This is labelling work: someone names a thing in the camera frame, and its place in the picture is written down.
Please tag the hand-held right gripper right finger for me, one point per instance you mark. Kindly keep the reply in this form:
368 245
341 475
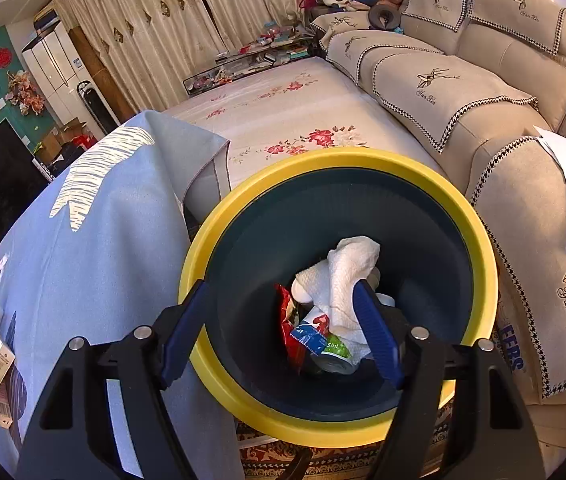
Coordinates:
378 335

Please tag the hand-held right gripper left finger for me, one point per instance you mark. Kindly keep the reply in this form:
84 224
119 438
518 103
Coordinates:
183 335

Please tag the white paper towel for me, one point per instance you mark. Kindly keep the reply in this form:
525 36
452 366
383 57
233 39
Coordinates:
348 275

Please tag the white blue toothpaste tube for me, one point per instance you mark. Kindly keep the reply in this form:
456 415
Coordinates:
310 335

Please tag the red snack packet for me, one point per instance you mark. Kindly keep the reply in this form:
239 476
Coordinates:
288 330

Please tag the yellow rimmed dark trash bin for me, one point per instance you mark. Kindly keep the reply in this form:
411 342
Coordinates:
263 240

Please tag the blue tablecloth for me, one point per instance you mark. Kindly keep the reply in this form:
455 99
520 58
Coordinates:
88 260

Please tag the white bag blue letters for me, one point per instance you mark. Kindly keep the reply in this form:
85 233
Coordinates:
513 345

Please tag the patterned red rug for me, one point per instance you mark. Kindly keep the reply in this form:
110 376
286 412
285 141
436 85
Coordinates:
273 460

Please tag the open cardboard box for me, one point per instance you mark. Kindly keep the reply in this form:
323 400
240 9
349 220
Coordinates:
49 147
70 132

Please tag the beige sofa with deer covers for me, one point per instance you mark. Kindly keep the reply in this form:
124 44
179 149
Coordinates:
463 110

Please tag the white tower fan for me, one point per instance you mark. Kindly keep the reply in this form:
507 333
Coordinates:
94 110

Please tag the floral bed sheet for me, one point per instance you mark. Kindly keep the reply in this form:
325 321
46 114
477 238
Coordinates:
288 105

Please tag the cluttered low shelf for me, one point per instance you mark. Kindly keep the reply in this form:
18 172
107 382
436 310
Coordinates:
248 60

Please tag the white tall cabinet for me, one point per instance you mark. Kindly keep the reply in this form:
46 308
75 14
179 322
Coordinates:
58 70

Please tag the grey neck pillow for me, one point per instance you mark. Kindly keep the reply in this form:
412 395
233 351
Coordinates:
384 16

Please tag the artificial flower wall decoration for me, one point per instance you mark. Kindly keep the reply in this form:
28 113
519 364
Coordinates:
25 92

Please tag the red round wall ornament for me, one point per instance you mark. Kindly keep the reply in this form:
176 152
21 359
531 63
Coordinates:
2 57

